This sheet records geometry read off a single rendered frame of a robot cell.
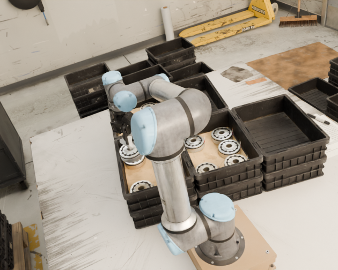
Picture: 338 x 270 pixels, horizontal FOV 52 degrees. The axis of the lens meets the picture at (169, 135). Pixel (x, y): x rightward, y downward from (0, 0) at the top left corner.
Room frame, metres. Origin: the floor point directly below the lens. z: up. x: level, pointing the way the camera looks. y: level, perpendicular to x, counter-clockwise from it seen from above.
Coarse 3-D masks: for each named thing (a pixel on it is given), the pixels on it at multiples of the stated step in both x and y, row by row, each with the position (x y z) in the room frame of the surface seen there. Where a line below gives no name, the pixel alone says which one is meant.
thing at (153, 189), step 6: (120, 138) 1.36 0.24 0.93; (114, 144) 1.32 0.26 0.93; (120, 162) 1.18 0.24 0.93; (186, 162) 1.11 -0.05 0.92; (120, 168) 1.14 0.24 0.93; (120, 174) 1.10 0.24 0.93; (192, 174) 1.02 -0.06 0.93; (120, 180) 1.07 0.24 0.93; (186, 180) 0.99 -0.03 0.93; (192, 180) 1.00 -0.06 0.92; (156, 186) 0.99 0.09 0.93; (132, 192) 0.98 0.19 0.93; (138, 192) 0.98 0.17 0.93; (144, 192) 0.98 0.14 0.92; (150, 192) 0.98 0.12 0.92; (126, 198) 0.97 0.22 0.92; (132, 198) 0.97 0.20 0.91
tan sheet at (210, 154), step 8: (208, 136) 1.36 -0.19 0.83; (208, 144) 1.30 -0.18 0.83; (216, 144) 1.29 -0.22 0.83; (200, 152) 1.25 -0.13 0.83; (208, 152) 1.24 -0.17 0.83; (216, 152) 1.23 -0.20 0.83; (240, 152) 1.19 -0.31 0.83; (192, 160) 1.21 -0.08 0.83; (200, 160) 1.20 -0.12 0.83; (208, 160) 1.19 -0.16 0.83; (216, 160) 1.17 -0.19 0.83; (224, 160) 1.16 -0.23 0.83
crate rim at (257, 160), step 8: (216, 112) 1.41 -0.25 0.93; (232, 112) 1.38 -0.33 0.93; (240, 128) 1.25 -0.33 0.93; (248, 136) 1.18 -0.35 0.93; (184, 144) 1.22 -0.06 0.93; (256, 152) 1.07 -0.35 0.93; (248, 160) 1.03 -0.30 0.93; (256, 160) 1.02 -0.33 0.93; (192, 168) 1.05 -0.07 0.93; (224, 168) 1.01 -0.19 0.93; (232, 168) 1.01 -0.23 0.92; (240, 168) 1.02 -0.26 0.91; (200, 176) 1.00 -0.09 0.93; (208, 176) 1.00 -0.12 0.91
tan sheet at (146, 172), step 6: (150, 162) 1.25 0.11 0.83; (126, 168) 1.25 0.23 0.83; (138, 168) 1.23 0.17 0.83; (144, 168) 1.22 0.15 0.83; (150, 168) 1.21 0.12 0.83; (126, 174) 1.21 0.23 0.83; (132, 174) 1.20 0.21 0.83; (138, 174) 1.19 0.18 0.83; (144, 174) 1.18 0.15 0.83; (150, 174) 1.17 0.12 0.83; (132, 180) 1.16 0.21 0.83; (138, 180) 1.15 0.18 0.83; (144, 180) 1.14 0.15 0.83; (150, 180) 1.13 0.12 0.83
